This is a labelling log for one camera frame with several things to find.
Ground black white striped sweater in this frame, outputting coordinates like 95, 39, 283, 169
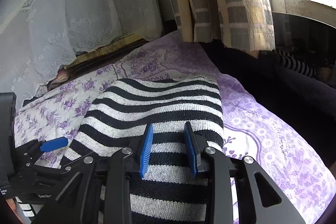
61, 75, 223, 223

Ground purple floral bed sheet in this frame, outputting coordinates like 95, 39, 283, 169
14, 64, 129, 147

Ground lilac patterned quilt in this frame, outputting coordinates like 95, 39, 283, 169
114, 32, 335, 223

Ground brown folded blankets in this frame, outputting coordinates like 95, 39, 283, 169
47, 34, 147, 91

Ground person's dark trousers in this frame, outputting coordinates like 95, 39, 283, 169
202, 40, 335, 167

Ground white lace cover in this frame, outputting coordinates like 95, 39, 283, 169
1, 0, 162, 107

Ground black camera box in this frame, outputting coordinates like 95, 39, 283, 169
0, 93, 16, 199

